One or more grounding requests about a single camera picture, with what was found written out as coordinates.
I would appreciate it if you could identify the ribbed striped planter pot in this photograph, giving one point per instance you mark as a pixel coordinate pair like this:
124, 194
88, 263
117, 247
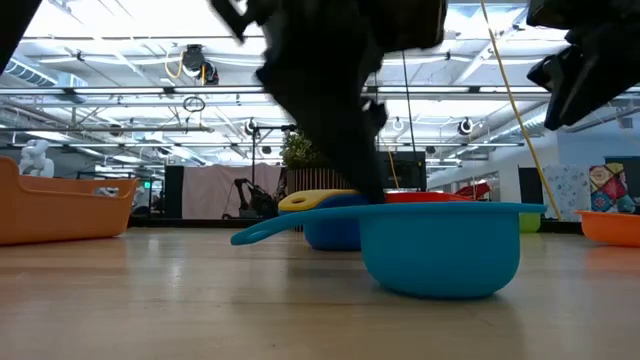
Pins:
315, 179

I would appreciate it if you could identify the green leafy artificial plant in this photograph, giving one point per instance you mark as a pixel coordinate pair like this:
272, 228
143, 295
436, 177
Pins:
297, 152

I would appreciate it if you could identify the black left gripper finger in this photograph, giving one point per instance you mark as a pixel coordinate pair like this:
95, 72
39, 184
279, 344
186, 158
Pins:
378, 117
345, 145

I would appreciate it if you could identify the red measuring cup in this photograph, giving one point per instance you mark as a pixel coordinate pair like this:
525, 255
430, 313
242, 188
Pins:
425, 197

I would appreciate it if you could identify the green measuring cup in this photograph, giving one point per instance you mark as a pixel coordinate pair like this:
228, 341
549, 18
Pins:
530, 223

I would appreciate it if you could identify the royal blue measuring cup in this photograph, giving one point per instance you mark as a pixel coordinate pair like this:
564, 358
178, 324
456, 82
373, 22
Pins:
330, 237

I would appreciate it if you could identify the white patterned board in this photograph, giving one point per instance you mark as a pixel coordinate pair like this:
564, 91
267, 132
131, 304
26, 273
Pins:
570, 192

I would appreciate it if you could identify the green exit sign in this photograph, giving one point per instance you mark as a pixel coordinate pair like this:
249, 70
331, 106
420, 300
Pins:
147, 185

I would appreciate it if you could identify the small black background robot arm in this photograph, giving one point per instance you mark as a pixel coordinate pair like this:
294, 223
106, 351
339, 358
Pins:
257, 202

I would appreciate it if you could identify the colourful patchwork poster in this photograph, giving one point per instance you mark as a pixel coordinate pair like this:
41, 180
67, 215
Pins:
610, 190

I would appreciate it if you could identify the black door panel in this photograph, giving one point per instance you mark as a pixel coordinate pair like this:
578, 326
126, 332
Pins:
529, 195

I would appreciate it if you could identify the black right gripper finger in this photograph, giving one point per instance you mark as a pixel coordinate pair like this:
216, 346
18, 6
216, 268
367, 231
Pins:
610, 75
565, 80

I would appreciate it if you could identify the white robot statue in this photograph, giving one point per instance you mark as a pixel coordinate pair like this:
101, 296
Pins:
36, 162

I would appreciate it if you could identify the yellow measuring cup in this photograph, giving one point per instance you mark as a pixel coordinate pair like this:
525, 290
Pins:
325, 195

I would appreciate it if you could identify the orange measuring cup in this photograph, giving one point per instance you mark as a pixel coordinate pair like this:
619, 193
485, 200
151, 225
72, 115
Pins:
615, 230

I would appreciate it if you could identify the black monitor screen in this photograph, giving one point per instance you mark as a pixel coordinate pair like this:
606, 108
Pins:
407, 172

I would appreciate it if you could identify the orange plastic basket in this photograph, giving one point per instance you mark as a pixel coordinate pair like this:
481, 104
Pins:
60, 220

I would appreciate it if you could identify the black table edge rail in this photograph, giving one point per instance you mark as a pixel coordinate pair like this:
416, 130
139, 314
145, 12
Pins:
200, 223

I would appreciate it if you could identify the teal measuring cup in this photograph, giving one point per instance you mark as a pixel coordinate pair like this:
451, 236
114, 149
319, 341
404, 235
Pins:
440, 255

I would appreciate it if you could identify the tall black panel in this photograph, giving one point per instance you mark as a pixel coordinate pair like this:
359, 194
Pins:
173, 192

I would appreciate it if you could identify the black boom stand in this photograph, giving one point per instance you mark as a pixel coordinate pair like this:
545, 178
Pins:
253, 160

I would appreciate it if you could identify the long black ceiling light bar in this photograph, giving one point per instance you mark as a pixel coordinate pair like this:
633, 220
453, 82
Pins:
474, 90

